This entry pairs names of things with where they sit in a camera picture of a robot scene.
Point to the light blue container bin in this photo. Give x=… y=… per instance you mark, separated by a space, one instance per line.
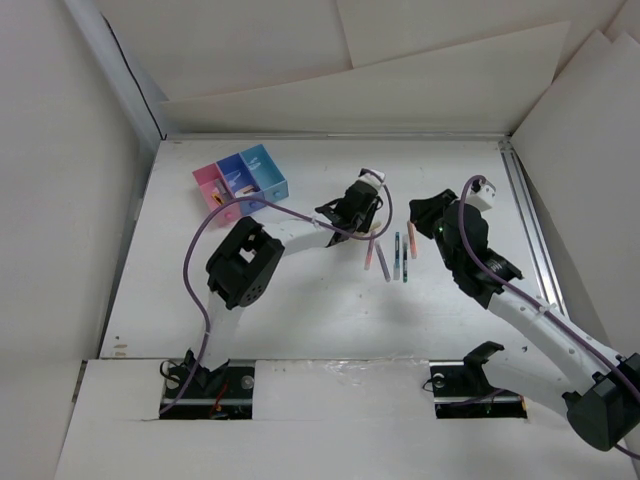
x=271 y=182

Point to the orange highlighter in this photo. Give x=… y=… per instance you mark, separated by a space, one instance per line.
x=412 y=240

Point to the right aluminium rail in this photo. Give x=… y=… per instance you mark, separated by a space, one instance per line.
x=542 y=263

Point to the pink highlighter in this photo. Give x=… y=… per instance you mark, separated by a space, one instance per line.
x=369 y=254

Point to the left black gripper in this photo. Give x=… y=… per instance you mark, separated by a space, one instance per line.
x=365 y=224

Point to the dark blue container bin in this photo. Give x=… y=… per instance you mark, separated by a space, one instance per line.
x=237 y=175

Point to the yellow utility knife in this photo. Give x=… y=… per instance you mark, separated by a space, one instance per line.
x=219 y=201

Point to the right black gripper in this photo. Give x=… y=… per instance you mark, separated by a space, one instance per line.
x=424 y=210

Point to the purple highlighter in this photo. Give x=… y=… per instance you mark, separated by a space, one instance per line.
x=382 y=261

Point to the blue gel pen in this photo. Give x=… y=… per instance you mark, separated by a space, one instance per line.
x=397 y=257

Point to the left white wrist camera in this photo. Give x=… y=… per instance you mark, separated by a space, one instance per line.
x=374 y=178

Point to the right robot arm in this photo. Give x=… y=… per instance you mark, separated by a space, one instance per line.
x=594 y=387

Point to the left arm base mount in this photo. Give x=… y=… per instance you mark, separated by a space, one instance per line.
x=192 y=392

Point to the light blue pen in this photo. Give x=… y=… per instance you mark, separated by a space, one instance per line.
x=220 y=186

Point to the pink container bin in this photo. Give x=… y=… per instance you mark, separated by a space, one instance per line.
x=204 y=178

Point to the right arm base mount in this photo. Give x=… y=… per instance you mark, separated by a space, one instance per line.
x=461 y=390

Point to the green gel pen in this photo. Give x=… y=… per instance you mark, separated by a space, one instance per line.
x=405 y=258

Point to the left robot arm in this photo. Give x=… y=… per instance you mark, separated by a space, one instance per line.
x=242 y=266

